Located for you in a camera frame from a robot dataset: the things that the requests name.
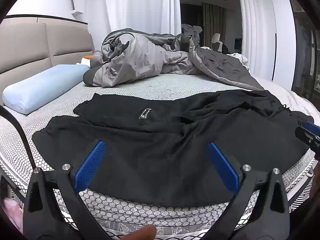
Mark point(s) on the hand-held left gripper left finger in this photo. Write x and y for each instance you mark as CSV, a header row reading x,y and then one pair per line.
x,y
90,165

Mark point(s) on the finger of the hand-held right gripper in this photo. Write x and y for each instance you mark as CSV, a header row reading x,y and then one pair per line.
x,y
310,125

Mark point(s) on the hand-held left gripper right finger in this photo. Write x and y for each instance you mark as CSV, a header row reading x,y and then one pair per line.
x,y
222,165

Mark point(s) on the black pants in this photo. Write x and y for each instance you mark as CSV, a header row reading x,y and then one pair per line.
x,y
162,140

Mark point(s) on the person's left hand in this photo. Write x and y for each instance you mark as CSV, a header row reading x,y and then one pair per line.
x,y
140,233

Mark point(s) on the dark glass cabinet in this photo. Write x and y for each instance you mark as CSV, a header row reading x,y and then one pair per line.
x,y
303,42

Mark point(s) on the pink cloth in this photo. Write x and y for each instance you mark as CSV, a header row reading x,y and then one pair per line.
x,y
11,210

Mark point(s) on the light blue pillow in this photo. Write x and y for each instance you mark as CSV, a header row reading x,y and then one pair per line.
x,y
37,90

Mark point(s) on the white cloth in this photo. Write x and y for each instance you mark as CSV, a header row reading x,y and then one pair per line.
x,y
241,58

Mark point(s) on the white wardrobe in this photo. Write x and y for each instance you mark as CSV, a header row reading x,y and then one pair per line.
x,y
282,30

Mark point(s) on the honeycomb patterned bed mattress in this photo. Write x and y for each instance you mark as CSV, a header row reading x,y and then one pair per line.
x,y
155,85

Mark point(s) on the orange and white plush toy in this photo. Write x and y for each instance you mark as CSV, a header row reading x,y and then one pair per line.
x,y
86,60

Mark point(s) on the grey duvet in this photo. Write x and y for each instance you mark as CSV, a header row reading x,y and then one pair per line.
x,y
135,55

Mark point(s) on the white curtain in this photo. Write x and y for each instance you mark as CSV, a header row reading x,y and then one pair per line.
x,y
137,5
252,17

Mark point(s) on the white office chair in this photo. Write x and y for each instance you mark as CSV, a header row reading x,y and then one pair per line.
x,y
215,40

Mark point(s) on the beige padded headboard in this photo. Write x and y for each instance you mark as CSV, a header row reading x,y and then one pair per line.
x,y
30,47

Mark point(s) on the olive curtain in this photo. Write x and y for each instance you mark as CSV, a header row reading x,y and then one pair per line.
x,y
212,22

